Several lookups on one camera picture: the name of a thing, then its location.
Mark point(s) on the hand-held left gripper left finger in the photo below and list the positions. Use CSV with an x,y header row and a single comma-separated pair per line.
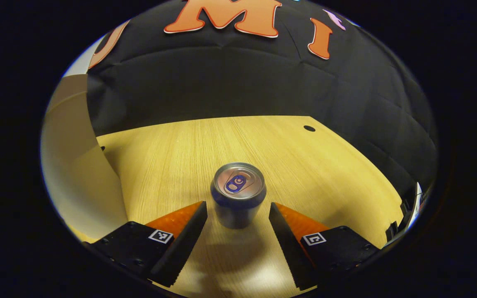
x,y
184,244

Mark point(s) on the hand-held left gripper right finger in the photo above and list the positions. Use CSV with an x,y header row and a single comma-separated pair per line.
x,y
288,248

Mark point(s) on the blue pop can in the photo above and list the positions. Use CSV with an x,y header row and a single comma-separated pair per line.
x,y
238,207

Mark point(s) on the white desktop garbage bin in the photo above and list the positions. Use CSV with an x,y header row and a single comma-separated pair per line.
x,y
81,174

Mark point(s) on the wooden desktop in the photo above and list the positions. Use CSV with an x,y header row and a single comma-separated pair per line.
x,y
304,165

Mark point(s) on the dark equipment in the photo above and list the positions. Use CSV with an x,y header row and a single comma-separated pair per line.
x,y
400,223

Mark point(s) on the black backdrop cloth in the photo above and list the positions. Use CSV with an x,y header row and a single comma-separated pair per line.
x,y
222,74

